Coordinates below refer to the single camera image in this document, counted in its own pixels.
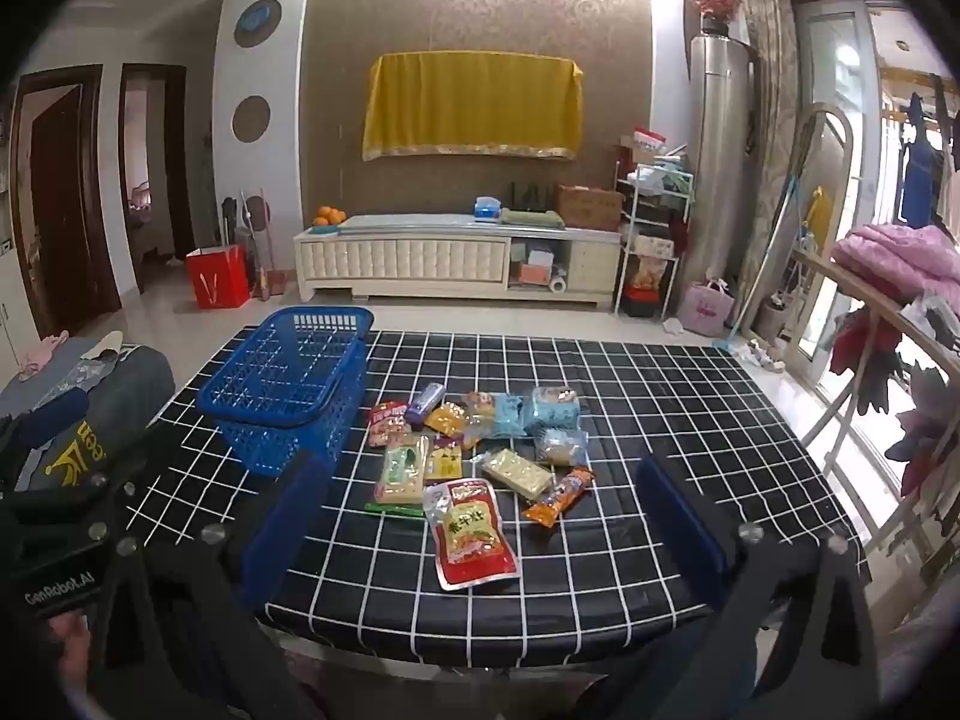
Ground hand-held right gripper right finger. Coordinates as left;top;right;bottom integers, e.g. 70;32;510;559
592;456;880;720

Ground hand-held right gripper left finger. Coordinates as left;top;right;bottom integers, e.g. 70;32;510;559
97;450;332;720

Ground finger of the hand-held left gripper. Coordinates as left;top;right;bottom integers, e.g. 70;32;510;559
0;392;89;466
22;431;177;541

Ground blue plastic basket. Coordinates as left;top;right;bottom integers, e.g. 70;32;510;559
196;305;376;479

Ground orange sausage packet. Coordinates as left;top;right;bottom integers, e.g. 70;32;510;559
523;467;595;527

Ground green white snack packet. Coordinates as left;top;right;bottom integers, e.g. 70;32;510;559
373;442;428;505

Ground clear biscuit packet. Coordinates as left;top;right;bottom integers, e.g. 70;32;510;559
536;427;590;466

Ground small red snack packet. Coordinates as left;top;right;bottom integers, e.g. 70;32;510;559
367;401;412;451

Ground cream biscuit packet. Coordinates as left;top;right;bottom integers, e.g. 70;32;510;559
480;448;554;503

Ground light blue cookie packet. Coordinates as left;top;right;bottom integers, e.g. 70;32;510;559
523;386;582;440

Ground yellow dark snack packet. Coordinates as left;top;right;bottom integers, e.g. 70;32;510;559
424;441;464;484

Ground purple snack packet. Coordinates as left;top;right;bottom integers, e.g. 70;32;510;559
405;382;445;428

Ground large red snack packet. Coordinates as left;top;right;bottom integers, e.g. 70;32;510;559
424;478;521;590

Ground orange yellow snack packet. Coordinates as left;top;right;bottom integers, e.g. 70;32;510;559
427;401;473;436

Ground blue orange snack packet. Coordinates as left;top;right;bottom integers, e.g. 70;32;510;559
469;392;524;440

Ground person's left hand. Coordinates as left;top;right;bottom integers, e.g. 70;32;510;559
46;610;91;650

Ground blue grey lace cloth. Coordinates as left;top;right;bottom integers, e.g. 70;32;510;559
0;337;121;428

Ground pink cloth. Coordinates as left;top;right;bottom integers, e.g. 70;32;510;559
19;334;68;380

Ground grey cloth yellow print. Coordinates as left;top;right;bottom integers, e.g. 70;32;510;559
0;345;177;496

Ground beige cloth piece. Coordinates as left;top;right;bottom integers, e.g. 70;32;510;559
79;330;128;368

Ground black white checkered tablecloth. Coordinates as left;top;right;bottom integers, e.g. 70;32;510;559
131;326;871;668

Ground pink tote bag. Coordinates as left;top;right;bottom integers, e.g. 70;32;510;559
679;277;736;337

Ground dark wooden door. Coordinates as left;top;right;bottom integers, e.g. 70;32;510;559
9;64;125;338

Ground red paper bag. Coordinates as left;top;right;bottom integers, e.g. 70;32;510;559
185;244;250;310

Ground colourful printed bag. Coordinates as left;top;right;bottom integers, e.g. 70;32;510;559
626;255;672;293

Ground red dark clothes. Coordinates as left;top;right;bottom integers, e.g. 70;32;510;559
829;307;912;421

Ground broom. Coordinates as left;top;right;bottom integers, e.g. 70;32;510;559
238;191;286;297

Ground wooden clothes rack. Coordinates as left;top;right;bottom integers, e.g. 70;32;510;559
791;247;960;541

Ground white television cabinet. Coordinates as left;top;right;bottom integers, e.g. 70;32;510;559
294;214;623;308

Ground white metal shelf rack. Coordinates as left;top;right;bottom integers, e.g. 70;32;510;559
615;157;695;320

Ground brown cardboard box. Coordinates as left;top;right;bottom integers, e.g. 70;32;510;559
555;185;626;232

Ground white mat on cabinet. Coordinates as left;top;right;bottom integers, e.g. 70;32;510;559
341;214;481;233

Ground pink quilt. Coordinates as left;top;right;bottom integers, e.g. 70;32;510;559
831;223;960;301

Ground black router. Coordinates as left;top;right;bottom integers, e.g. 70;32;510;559
510;181;557;211

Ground silver standing air conditioner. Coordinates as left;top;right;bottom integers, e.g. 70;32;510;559
679;34;755;316

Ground arched standing mirror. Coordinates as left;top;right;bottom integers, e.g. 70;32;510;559
772;103;856;383

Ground beige patterned curtain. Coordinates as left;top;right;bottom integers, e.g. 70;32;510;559
731;0;796;331

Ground blue hanging dress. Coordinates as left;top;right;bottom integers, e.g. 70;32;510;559
900;94;946;230

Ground yellow cloth cover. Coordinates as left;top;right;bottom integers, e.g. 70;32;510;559
362;52;584;162

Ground vase with red flowers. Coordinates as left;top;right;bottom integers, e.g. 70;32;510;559
690;0;743;37

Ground blue handled mop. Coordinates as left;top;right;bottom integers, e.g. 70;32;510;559
712;176;797;352

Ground dark wooden door frame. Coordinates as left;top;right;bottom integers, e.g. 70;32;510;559
120;64;196;293

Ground plain round wall plate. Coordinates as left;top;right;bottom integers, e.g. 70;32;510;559
231;96;272;143

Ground round wall plate blue centre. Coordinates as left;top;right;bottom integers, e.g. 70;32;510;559
234;0;283;47

